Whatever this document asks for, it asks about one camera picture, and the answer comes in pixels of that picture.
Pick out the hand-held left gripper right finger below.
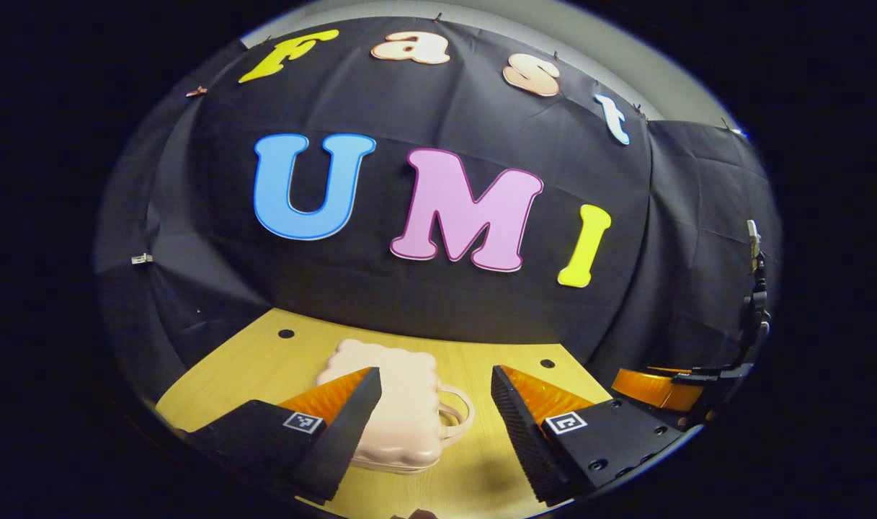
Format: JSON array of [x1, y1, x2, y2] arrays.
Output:
[[490, 365, 688, 507]]

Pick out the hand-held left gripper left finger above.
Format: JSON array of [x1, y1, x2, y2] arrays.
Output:
[[188, 367, 383, 505]]

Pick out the pink scalloped suitcase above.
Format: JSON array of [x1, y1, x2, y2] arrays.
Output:
[[316, 338, 476, 475]]

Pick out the black backdrop cloth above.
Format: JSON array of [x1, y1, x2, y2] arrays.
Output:
[[96, 16, 783, 404]]

